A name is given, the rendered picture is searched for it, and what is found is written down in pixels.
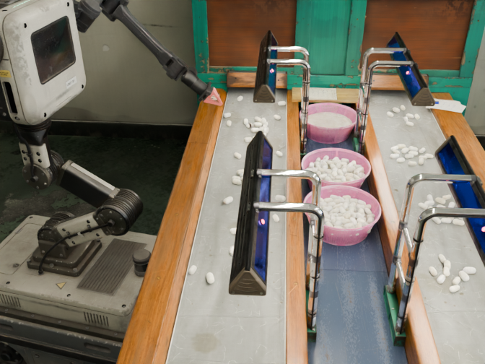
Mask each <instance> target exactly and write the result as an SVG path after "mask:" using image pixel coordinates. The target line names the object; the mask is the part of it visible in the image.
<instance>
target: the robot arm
mask: <svg viewBox="0 0 485 364"><path fill-rule="evenodd" d="M72 1H73V5H74V13H75V17H76V22H77V30H78V31H80V32H81V33H85V32H86V31H87V30H88V28H89V27H90V25H91V24H92V23H93V22H94V21H95V19H96V18H98V16H99V15H100V13H101V12H102V13H103V14H104V15H105V16H106V17H107V18H108V19H109V20H110V21H112V22H115V20H116V19H118V20H120V21H121V22H122V23H123V24H124V25H125V26H126V27H127V28H128V29H129V30H130V31H131V32H132V33H133V34H134V35H135V36H136V37H137V38H138V39H139V40H140V41H141V42H142V43H143V44H144V45H145V46H146V47H147V48H148V49H149V50H150V51H151V52H152V53H153V54H154V55H155V56H156V58H157V60H158V61H159V63H160V64H161V65H162V66H163V69H164V70H165V71H166V75H167V76H168V77H169V78H171V79H174V80H175V81H177V80H178V79H179V78H180V76H181V75H182V78H181V82H183V83H184V84H185V85H187V86H188V87H189V88H191V89H192V90H193V91H194V92H196V93H197V94H198V95H199V98H198V101H200V102H201V101H204V102H205V103H211V104H215V105H220V106H221V105H222V104H223V103H222V101H221V99H220V97H219V95H218V93H217V91H216V89H215V87H211V84H212V83H211V82H209V83H208V84H206V83H204V82H203V81H202V80H200V79H199V78H198V77H197V70H196V69H195V68H194V67H192V66H188V65H187V63H186V62H184V61H183V60H182V59H181V58H178V57H177V56H176V55H175V54H174V53H173V52H171V51H169V50H168V49H166V47H164V46H163V45H162V44H161V43H160V42H159V41H158V40H157V39H156V38H155V37H154V36H153V35H152V34H151V33H150V31H148V29H146V28H145V26H143V24H141V23H140V21H138V20H137V18H135V16H133V15H132V13H131V12H130V11H129V10H128V7H127V5H128V3H129V2H130V1H129V0H80V2H78V1H76V0H72ZM100 7H101V8H102V10H101V8H100ZM213 95H214V97H215V98H216V99H217V100H218V102H217V101H215V100H212V99H211V96H213Z"/></svg>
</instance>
